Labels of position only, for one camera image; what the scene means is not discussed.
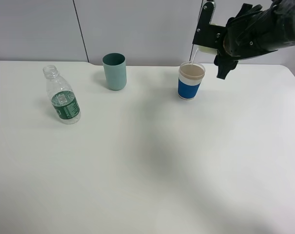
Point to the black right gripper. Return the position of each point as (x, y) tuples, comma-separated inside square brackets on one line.
[(245, 38)]

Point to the clear plastic bottle green label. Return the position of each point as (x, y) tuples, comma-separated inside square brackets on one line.
[(61, 95)]

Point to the pale green plastic cup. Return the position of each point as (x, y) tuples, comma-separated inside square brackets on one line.
[(207, 50)]

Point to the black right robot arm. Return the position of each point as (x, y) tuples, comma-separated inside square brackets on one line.
[(284, 32)]

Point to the clear cup blue sleeve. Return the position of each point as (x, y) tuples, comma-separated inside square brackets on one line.
[(190, 76)]

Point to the teal plastic cup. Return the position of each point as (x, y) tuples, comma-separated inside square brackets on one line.
[(114, 65)]

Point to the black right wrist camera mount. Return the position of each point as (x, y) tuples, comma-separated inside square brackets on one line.
[(207, 34)]

